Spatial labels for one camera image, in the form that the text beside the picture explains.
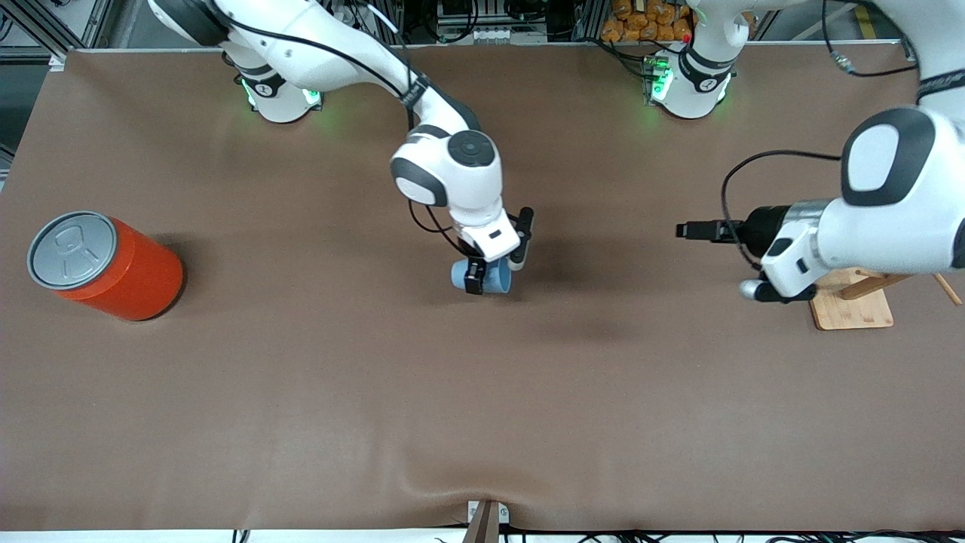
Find blue plastic cup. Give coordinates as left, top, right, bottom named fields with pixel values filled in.
left=450, top=258, right=513, bottom=296

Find wooden mug tree stand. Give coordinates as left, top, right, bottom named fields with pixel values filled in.
left=810, top=267, right=965, bottom=332

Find brown table mat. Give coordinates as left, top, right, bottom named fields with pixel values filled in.
left=0, top=41, right=965, bottom=533

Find bag of orange items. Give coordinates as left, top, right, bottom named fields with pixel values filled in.
left=600, top=0, right=694, bottom=44

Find orange can with grey lid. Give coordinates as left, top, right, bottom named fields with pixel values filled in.
left=26, top=210, right=185, bottom=324

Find black left camera cable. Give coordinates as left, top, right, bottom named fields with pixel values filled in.
left=720, top=148, right=844, bottom=274

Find metal clamp bracket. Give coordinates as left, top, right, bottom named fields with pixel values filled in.
left=461, top=499, right=510, bottom=543

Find aluminium frame profile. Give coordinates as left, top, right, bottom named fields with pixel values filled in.
left=0, top=0, right=114, bottom=66

